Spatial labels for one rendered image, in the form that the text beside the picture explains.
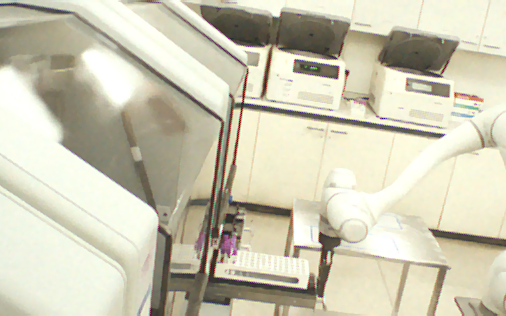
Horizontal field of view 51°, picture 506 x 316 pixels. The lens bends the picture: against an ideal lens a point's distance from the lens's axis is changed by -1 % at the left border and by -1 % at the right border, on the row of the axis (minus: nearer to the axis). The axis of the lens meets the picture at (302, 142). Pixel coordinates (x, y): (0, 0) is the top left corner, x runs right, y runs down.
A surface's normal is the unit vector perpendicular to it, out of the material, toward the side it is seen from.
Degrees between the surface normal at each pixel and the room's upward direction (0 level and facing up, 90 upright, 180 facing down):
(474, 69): 90
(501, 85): 90
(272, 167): 90
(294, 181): 90
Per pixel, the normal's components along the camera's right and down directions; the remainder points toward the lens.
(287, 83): 0.04, 0.28
